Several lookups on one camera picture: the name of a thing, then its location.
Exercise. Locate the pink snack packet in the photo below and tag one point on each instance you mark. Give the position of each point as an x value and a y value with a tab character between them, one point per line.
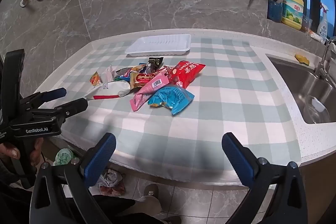
147	90

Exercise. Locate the yellow dish soap bottle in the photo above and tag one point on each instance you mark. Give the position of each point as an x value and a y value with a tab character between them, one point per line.
292	11

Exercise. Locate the dark blue snack packet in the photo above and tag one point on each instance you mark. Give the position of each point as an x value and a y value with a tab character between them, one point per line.
124	75

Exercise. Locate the white red-striped snack packet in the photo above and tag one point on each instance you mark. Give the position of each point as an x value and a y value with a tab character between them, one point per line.
110	88

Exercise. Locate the yellow sponge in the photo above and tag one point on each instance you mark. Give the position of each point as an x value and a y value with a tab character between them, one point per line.
302	58

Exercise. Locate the brown gold snack packet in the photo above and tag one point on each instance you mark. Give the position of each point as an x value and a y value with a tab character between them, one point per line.
144	78

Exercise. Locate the grey slipper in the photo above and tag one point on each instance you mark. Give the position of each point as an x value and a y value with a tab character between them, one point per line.
151	191

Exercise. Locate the glass bowl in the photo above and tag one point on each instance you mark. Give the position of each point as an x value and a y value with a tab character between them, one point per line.
315	113

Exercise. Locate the person's left hand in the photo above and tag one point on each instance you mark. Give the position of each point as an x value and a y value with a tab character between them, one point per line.
35	148

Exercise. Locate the black snack packet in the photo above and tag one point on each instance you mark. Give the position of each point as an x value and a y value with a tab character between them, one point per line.
155	62

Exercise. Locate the steel sink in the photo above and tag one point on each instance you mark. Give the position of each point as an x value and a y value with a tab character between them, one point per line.
296	82

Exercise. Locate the crumpled cloth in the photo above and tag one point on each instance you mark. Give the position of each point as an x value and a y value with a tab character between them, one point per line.
111	179

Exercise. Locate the red snack packet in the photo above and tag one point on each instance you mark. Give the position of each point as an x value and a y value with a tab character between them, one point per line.
186	73

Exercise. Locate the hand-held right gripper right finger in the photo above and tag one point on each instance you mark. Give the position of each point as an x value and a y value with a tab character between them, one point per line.
236	158

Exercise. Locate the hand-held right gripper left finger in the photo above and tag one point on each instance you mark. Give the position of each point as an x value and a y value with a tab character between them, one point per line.
101	158

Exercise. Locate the person's leg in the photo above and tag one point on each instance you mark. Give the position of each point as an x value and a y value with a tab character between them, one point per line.
105	208

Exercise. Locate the small white pink packet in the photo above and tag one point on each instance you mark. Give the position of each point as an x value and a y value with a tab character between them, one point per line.
107	74

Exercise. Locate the white plastic tray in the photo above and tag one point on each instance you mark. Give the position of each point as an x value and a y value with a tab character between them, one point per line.
157	45

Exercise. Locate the green white checked tablecloth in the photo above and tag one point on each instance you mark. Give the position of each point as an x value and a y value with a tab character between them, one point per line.
210	113

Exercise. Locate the white spray bottle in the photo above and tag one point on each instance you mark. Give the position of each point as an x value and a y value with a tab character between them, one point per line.
323	27

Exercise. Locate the small orange snack packet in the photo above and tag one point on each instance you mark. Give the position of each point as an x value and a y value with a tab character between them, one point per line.
95	79

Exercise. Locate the steel faucet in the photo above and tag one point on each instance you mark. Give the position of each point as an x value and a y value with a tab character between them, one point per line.
321	66

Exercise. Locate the light blue snack packet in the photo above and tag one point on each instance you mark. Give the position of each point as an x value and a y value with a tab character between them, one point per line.
170	98

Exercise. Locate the blue utensil holder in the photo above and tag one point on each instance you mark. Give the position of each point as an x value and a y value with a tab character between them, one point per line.
274	12

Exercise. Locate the green plastic bag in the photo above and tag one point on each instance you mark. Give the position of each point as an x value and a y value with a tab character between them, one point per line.
63	157

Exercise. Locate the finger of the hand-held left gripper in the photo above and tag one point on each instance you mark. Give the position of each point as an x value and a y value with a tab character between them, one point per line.
59	92
76	106

